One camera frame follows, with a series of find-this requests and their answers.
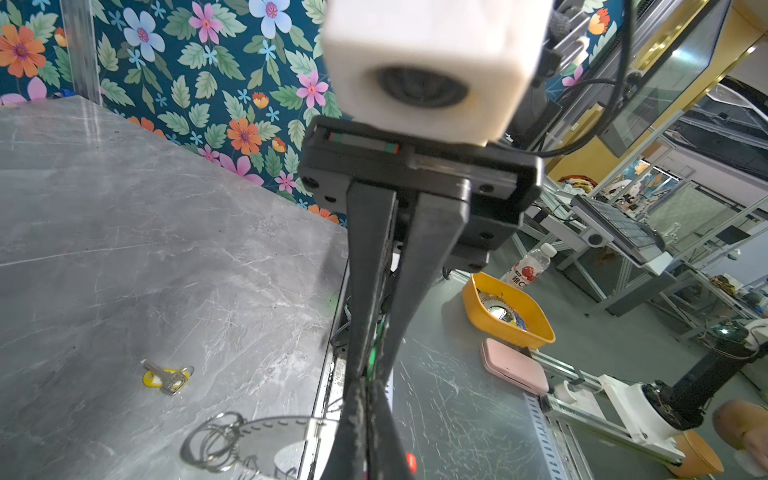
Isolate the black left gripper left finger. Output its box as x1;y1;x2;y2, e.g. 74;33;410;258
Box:
321;378;366;480

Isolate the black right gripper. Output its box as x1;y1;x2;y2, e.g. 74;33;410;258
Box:
298;116;543;384

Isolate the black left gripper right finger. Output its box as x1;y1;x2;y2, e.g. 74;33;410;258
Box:
367;381;413;480

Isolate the silver keyring with keys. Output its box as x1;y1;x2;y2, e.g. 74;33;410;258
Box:
178;353;418;480

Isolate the yellow capped key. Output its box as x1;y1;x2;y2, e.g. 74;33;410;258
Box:
141;359;194;396

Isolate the white robot base outside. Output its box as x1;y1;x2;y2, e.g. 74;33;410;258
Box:
539;350;768;469

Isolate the plastic drink bottle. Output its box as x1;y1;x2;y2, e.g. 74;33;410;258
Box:
501;243;557;289

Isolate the pink flat case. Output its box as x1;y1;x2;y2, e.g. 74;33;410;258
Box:
480;338;550;397

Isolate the yellow plastic bowl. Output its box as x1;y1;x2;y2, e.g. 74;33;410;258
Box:
461;273;556;350

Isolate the grey keyboard on stand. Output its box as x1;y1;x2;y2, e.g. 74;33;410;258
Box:
571;196;665;267

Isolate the black monitor screen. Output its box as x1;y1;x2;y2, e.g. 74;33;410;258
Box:
599;1;731;158

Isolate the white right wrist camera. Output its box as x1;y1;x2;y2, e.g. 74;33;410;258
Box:
321;1;553;145

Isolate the right camera black cable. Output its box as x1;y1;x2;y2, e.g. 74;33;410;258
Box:
533;0;637;160

